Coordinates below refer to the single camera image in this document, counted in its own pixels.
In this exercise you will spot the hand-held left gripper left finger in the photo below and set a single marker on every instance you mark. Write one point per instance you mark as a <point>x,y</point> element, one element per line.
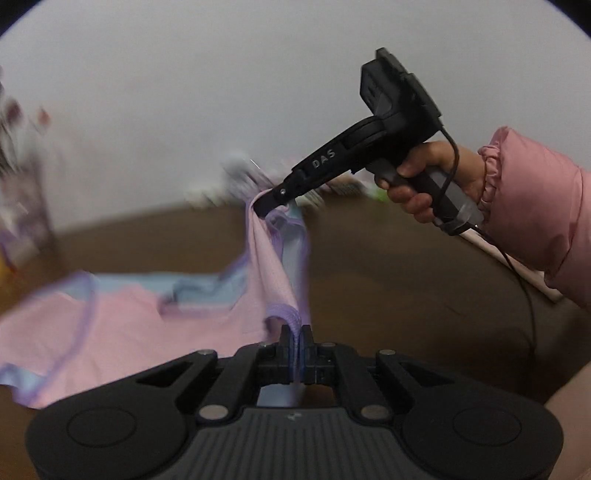
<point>287,351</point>

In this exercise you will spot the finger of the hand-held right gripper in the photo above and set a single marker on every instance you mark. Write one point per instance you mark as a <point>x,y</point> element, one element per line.
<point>272,199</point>

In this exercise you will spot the person's right hand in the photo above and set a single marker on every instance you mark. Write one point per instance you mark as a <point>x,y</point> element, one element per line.
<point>461,170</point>

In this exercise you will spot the pink and blue garment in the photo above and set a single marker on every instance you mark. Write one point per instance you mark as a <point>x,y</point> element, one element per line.
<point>138,323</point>

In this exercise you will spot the purple knit vase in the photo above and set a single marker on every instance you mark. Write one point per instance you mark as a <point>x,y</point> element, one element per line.
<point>27,212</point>

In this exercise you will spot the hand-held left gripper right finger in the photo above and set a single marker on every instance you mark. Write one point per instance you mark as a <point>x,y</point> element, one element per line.
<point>308,353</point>

